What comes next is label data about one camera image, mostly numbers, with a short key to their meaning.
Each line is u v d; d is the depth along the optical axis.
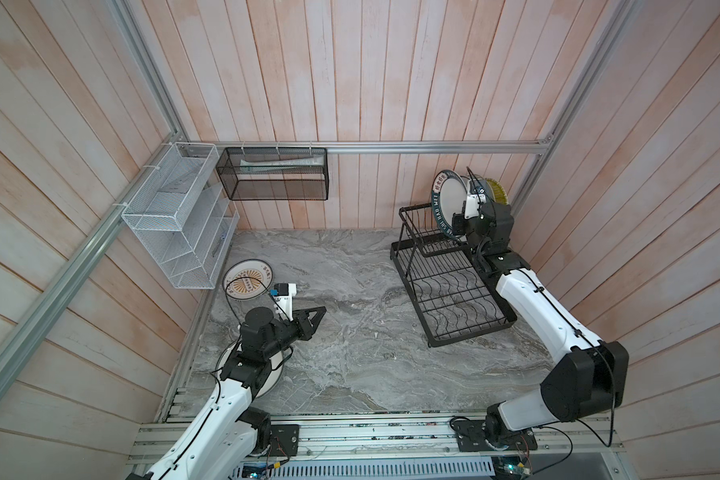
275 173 1.04
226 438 0.58
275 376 0.82
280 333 0.64
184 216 0.72
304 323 0.68
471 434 0.74
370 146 0.95
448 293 1.00
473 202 0.67
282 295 0.69
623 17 0.69
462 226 0.71
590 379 0.42
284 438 0.73
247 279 1.04
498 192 0.82
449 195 0.86
